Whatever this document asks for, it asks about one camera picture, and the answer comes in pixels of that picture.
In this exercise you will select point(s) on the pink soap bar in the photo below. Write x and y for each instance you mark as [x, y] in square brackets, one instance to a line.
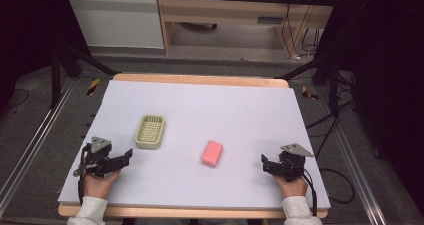
[212, 153]

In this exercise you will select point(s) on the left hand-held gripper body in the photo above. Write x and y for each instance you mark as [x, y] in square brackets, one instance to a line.
[96, 158]

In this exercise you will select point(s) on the wooden desk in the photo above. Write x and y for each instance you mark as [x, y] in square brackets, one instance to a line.
[233, 15]

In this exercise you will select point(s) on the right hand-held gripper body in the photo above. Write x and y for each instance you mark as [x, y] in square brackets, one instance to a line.
[289, 163]

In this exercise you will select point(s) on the metal floor rail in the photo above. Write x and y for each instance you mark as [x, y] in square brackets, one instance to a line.
[30, 138]
[356, 171]

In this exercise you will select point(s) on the wooden table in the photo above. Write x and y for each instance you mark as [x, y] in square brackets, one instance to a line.
[200, 79]

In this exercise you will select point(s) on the person's left hand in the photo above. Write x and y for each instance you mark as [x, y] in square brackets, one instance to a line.
[99, 184]

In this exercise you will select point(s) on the white cabinet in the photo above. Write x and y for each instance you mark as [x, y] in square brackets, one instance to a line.
[116, 18]

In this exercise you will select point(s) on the person's right hand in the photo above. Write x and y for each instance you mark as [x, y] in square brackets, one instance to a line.
[292, 187]

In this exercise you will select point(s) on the black yellow striped tape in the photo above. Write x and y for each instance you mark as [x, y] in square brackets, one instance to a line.
[93, 86]
[308, 93]

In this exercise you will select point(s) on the white table mat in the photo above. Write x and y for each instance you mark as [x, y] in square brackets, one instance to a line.
[200, 125]

